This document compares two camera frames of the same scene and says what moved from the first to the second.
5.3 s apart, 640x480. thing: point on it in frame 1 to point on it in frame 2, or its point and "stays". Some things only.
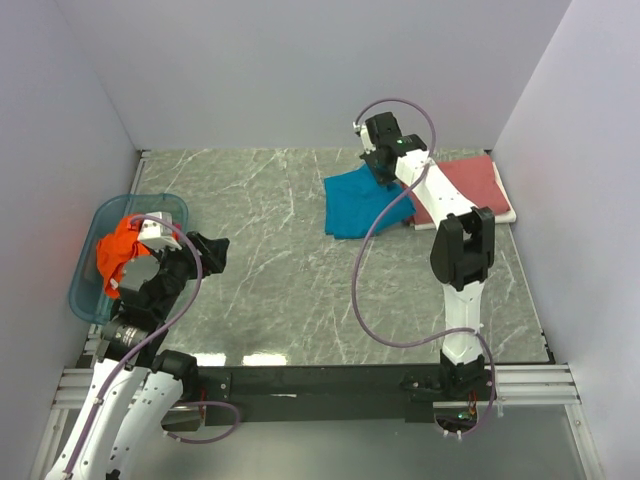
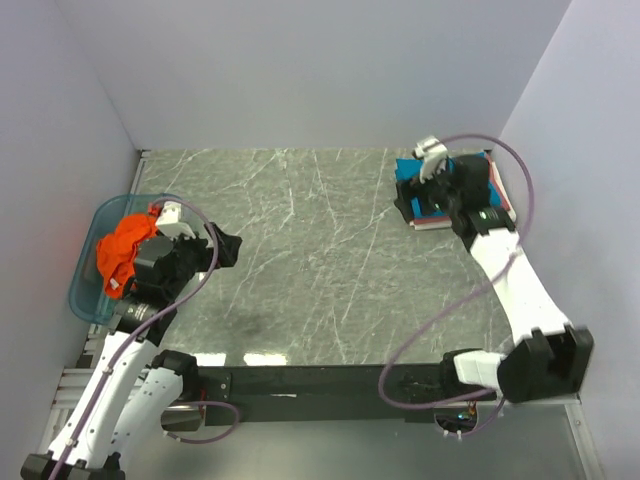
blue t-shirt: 354,204 to 409,168
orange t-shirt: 114,250 stays
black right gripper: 384,179 to 410,189
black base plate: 324,394 stays
